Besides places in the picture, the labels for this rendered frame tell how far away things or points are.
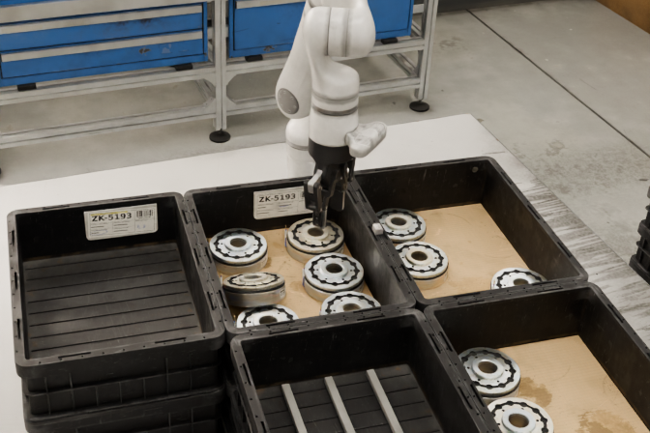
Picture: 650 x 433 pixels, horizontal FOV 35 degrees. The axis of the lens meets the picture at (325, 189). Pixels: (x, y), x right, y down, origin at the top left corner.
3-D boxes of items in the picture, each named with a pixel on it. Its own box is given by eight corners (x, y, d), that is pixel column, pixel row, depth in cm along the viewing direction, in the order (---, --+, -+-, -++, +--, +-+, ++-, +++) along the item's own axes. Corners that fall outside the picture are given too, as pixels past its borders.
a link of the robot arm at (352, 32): (375, 31, 142) (381, -28, 152) (312, 26, 143) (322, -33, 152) (372, 69, 148) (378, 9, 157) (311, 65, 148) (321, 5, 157)
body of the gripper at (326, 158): (324, 112, 161) (321, 163, 166) (298, 135, 155) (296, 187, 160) (367, 126, 158) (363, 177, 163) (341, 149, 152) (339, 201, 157)
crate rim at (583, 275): (342, 182, 190) (342, 171, 189) (489, 164, 198) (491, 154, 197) (418, 318, 158) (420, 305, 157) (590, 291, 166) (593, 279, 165)
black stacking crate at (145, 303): (14, 267, 180) (7, 214, 173) (183, 245, 187) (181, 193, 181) (25, 429, 148) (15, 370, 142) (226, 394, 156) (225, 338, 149)
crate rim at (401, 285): (182, 201, 182) (182, 189, 181) (342, 182, 190) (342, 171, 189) (227, 348, 150) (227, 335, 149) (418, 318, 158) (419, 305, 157)
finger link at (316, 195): (306, 176, 156) (310, 201, 160) (300, 185, 155) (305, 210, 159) (321, 182, 155) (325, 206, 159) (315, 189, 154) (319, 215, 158)
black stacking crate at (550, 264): (340, 224, 195) (343, 174, 189) (483, 206, 203) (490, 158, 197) (413, 363, 164) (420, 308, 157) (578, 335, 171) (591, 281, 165)
